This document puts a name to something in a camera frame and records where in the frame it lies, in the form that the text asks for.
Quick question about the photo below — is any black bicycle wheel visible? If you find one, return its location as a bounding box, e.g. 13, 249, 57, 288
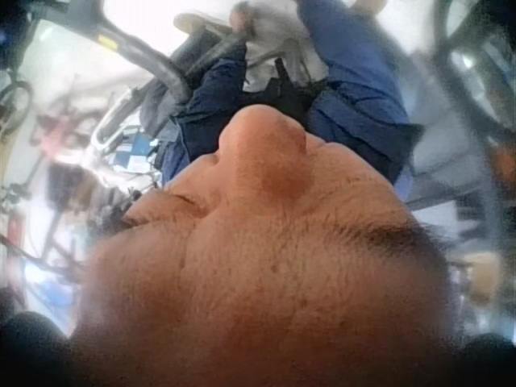
429, 0, 516, 323

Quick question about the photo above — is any grey bicycle frame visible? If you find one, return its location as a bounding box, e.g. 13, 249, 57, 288
38, 0, 195, 106

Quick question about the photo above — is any row of parked bicycles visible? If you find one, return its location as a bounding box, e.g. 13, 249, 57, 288
0, 68, 173, 283

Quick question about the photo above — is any beige bicycle saddle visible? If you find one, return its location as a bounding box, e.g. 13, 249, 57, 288
173, 11, 237, 40

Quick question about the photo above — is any white cloth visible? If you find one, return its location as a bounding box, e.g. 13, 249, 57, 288
243, 11, 326, 94

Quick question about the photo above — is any person's left hand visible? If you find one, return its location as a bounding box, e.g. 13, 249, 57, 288
230, 0, 268, 46

